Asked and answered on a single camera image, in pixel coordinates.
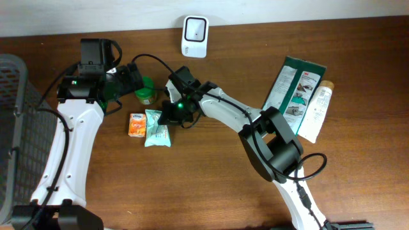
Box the white tube with tan cap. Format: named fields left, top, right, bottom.
left=298, top=80, right=334, bottom=144

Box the white barcode scanner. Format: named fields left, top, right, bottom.
left=181, top=15, right=209, bottom=58

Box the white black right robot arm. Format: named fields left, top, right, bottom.
left=159, top=80, right=374, bottom=229

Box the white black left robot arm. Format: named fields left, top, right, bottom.
left=11, top=62, right=144, bottom=229

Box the dark green 3M package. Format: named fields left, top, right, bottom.
left=262, top=56, right=327, bottom=134

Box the grey plastic mesh basket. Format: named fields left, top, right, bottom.
left=1, top=54, right=56, bottom=225

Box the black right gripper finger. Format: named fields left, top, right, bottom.
left=158, top=102, right=171, bottom=125
left=180, top=113, right=202, bottom=129

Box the green lid jar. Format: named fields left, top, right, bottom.
left=134, top=76, right=157, bottom=105

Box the mint green wipes packet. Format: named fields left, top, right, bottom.
left=144, top=109, right=171, bottom=147

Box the orange tissue pack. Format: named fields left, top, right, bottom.
left=128, top=113, right=146, bottom=137

